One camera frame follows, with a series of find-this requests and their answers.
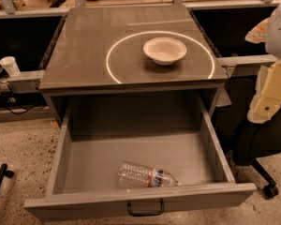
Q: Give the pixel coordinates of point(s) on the clear plastic water bottle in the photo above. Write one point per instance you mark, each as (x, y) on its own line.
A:
(134, 175)

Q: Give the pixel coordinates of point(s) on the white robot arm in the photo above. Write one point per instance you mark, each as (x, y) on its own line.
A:
(267, 100)

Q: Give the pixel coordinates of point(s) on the grey open top drawer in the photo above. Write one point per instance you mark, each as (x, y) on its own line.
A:
(171, 131)

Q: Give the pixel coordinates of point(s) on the white paper bowl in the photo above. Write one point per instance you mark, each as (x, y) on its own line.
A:
(164, 51)

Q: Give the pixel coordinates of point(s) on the black office chair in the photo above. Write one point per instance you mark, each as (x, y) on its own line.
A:
(245, 140)

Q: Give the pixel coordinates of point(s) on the white paper cup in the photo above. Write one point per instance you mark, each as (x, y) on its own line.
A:
(10, 66)

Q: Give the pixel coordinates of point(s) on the grey metal rail shelf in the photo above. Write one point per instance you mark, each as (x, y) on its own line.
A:
(240, 66)

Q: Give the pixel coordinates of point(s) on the black drawer handle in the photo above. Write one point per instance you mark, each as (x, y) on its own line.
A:
(145, 209)

